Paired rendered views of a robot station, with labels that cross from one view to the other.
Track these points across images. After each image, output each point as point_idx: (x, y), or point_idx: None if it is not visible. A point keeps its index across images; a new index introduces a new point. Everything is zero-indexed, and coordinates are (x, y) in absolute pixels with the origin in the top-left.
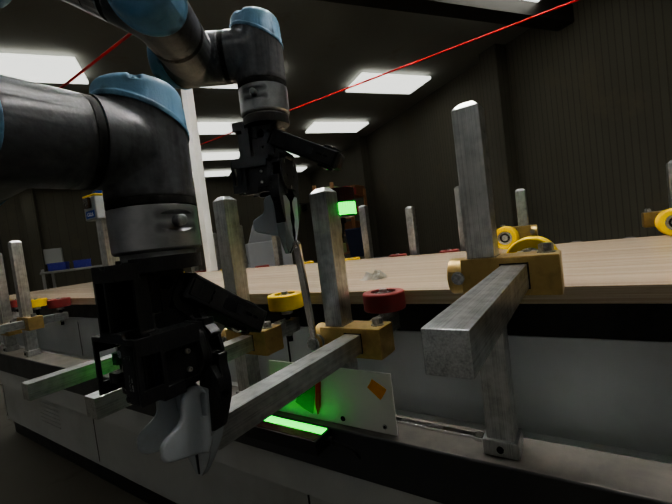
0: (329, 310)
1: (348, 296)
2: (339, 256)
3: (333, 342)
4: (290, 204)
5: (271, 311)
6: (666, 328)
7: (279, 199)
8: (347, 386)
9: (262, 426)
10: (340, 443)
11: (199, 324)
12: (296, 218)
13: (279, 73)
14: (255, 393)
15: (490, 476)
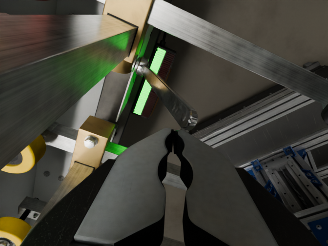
0: (127, 49)
1: (99, 16)
2: (81, 25)
3: (181, 32)
4: (164, 214)
5: (44, 154)
6: None
7: (308, 233)
8: (151, 26)
9: (153, 102)
10: (166, 34)
11: None
12: (136, 166)
13: None
14: (310, 78)
15: None
